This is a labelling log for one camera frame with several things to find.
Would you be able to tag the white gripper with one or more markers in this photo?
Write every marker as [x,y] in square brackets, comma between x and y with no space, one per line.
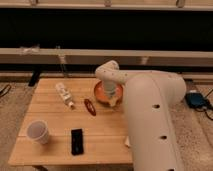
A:
[110,91]

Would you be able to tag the orange ceramic bowl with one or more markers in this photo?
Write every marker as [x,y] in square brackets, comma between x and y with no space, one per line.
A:
[101,96]

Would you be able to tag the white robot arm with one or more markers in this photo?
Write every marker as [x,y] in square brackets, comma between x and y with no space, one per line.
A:
[147,96]

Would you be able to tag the white object at table edge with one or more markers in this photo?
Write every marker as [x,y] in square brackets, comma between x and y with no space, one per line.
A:
[127,142]

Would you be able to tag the white plastic bottle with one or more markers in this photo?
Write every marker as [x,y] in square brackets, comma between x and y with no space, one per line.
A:
[64,94]

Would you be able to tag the black rectangular device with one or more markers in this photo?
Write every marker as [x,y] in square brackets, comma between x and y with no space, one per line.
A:
[77,142]

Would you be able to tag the white paper cup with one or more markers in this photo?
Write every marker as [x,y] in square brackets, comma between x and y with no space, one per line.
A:
[38,131]

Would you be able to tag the blue box on floor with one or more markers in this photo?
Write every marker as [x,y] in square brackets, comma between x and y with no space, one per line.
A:
[195,100]

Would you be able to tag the black table leg stand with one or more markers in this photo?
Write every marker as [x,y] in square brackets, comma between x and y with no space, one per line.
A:
[35,77]

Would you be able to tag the wooden rail shelf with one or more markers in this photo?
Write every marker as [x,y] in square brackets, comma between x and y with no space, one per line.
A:
[84,56]

